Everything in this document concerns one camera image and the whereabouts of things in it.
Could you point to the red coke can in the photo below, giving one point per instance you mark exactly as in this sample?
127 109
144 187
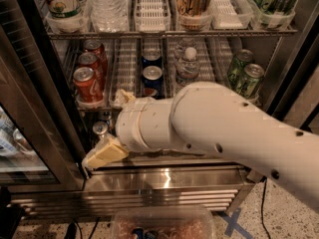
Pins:
91 60
87 85
97 47

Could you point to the front blue pepsi can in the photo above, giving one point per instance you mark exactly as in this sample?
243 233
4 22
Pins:
152 79

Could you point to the rear blue pepsi can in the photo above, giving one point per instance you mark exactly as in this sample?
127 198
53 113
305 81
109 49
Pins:
151 57

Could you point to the stainless steel fridge base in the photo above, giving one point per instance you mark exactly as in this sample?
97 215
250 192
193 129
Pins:
215 184

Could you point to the silver can bottom shelf rear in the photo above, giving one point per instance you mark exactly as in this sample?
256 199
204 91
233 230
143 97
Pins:
108 118

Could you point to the large water bottle top shelf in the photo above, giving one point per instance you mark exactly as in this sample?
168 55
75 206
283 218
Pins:
109 15

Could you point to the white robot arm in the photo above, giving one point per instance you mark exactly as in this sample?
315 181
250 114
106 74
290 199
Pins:
209 118

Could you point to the glass fridge door left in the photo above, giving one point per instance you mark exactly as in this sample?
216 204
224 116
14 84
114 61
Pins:
36 97

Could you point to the rear green soda can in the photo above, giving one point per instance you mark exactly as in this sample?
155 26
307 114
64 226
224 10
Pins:
239 60

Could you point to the rear clear water bottle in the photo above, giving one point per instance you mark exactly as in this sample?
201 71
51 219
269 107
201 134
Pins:
181 45

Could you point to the clear plastic bin on floor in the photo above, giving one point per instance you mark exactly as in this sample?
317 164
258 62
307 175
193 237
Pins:
163 222

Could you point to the clear water bottle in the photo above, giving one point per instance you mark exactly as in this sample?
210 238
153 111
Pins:
181 45
187 67

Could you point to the front clear water bottle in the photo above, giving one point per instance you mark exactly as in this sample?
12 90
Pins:
187 67

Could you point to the blue pepsi can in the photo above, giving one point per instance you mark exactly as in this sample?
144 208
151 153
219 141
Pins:
151 57
152 79

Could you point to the silver can shelf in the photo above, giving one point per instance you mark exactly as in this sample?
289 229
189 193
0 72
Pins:
108 118
100 129

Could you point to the green soda can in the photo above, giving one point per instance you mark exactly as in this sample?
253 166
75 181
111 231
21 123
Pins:
249 80
239 60

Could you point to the white empty tray middle shelf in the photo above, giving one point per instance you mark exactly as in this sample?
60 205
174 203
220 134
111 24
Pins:
124 71

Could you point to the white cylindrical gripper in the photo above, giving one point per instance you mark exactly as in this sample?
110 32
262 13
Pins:
129 125

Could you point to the silver can bottom shelf front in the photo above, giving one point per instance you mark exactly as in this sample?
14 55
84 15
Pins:
100 129

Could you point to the front green soda can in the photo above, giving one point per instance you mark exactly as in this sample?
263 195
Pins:
249 80

